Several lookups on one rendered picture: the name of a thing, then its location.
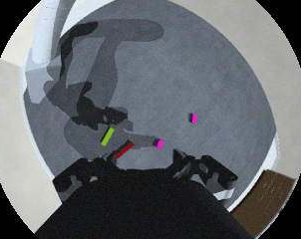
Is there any lime green rod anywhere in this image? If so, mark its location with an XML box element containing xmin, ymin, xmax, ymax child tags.
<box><xmin>102</xmin><ymin>127</ymin><xmax>115</xmax><ymax>146</ymax></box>

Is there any red rod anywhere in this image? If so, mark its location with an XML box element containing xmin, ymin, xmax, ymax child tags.
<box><xmin>117</xmin><ymin>142</ymin><xmax>134</xmax><ymax>159</ymax></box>

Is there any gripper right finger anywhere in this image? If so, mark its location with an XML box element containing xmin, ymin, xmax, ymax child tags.
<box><xmin>154</xmin><ymin>149</ymin><xmax>238</xmax><ymax>205</ymax></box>

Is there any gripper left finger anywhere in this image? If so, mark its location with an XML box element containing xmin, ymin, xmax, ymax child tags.
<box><xmin>52</xmin><ymin>150</ymin><xmax>130</xmax><ymax>203</ymax></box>

